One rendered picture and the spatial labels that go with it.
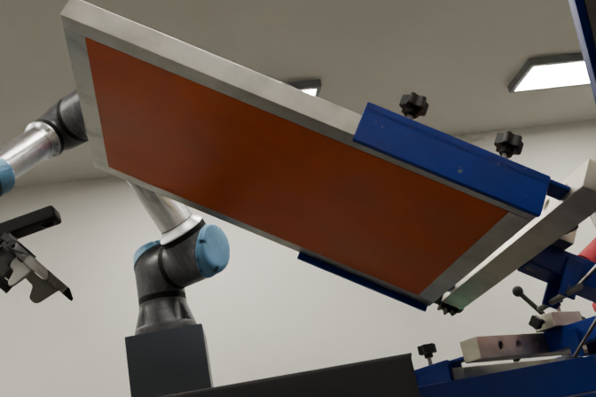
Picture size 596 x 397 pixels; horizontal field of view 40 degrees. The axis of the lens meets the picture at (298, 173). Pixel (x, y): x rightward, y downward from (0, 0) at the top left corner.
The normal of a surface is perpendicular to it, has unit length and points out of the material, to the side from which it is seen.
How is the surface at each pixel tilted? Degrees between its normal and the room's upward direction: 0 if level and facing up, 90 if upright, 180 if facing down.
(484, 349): 90
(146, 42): 90
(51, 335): 90
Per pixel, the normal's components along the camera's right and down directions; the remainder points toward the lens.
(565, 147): 0.14, -0.39
